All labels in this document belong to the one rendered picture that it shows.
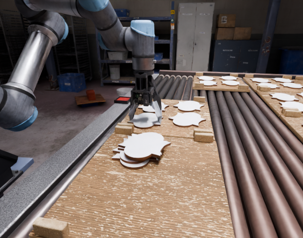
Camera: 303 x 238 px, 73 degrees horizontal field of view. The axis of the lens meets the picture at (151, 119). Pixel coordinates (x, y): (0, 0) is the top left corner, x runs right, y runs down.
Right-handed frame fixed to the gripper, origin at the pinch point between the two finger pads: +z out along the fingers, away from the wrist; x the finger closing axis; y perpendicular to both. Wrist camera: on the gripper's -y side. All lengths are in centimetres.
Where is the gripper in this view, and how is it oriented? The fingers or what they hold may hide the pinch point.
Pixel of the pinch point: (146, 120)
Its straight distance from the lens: 80.3
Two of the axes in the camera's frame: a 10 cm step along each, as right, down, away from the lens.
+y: -1.8, 4.0, -9.0
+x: 9.8, 0.7, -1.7
